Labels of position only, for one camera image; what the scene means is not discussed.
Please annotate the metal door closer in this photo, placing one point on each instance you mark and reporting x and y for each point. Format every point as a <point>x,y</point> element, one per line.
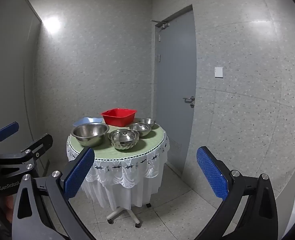
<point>162,24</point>

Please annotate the green table mat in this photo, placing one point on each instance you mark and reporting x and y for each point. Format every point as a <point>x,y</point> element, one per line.
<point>148,145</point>

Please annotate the red plastic basin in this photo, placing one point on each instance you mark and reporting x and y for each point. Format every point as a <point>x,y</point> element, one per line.
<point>118,120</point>

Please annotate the white wall switch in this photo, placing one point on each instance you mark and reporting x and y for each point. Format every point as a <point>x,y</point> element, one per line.
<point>218,72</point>

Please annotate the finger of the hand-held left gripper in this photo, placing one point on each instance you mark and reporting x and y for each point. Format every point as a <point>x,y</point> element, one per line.
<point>8,130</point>
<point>41,142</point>

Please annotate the smallest steel bowl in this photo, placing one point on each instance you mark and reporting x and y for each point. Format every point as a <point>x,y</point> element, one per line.
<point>147,123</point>

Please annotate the light blue plate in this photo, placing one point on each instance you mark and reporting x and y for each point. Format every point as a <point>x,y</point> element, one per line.
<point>83,121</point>

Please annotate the person's left hand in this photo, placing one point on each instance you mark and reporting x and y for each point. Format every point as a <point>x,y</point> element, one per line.
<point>2,206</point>

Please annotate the large steel bowl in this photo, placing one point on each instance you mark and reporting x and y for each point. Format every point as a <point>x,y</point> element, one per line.
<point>90,137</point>

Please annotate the ribbed steel bowl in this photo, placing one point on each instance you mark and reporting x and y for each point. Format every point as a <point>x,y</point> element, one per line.
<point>123,142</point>

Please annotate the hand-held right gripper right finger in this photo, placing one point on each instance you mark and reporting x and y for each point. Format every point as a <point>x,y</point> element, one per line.
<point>211,175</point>

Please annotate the small steel bowl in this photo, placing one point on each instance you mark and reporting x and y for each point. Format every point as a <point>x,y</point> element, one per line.
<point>140,130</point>

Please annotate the door vent grille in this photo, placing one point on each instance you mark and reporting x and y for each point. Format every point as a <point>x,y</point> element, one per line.
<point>175,145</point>

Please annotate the white wheeled table base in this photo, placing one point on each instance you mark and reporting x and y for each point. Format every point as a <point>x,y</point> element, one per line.
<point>120,211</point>

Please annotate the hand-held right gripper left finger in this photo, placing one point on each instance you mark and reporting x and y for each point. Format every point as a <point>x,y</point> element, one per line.
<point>78,172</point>

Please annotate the round table with lace cloth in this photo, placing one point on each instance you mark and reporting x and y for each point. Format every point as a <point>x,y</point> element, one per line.
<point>127,180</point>

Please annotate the grey metal panel door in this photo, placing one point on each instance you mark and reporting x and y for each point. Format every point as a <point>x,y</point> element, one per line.
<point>10,67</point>

